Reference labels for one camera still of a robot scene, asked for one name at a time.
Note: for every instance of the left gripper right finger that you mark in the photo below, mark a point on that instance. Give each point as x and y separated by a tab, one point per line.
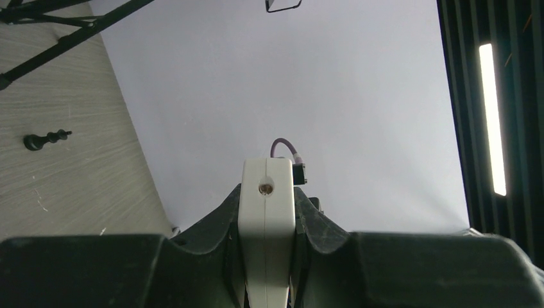
336	268

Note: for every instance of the black music stand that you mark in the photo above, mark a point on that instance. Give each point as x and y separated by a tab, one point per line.
75	29

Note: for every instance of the black chess piece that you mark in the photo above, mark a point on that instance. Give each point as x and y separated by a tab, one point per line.
35	142

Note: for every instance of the white remote control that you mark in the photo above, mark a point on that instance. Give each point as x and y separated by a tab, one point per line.
266	225

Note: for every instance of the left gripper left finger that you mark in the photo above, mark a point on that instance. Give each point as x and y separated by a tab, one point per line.
201	267

